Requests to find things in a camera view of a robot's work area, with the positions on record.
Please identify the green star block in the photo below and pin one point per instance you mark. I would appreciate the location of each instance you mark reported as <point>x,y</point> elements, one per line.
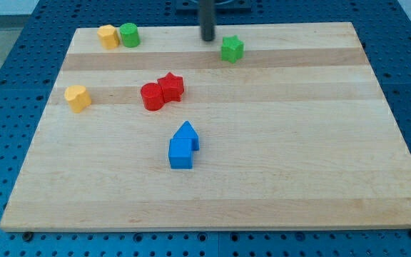
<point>232,49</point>

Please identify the red star block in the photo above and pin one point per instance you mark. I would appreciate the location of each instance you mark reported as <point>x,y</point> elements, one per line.
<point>172,87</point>

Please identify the blue triangle block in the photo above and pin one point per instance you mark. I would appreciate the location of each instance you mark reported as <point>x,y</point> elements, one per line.
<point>187,131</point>

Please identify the blue cube block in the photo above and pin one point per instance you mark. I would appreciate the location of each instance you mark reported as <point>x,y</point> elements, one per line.
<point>180,153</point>

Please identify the red cylinder block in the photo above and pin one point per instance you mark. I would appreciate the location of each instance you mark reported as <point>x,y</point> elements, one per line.
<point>152,96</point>

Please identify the wooden board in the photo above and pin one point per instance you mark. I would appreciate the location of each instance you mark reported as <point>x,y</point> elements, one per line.
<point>296,135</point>

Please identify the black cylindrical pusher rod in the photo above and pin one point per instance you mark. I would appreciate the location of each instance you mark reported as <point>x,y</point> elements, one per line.
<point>206,16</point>

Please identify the green cylinder block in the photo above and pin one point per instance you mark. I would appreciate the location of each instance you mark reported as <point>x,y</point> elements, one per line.
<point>129,35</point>

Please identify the yellow heart block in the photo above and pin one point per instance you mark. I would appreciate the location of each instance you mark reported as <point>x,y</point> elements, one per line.
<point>77,97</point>

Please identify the yellow hexagon block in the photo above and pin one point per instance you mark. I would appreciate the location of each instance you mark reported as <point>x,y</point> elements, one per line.
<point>108,36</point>

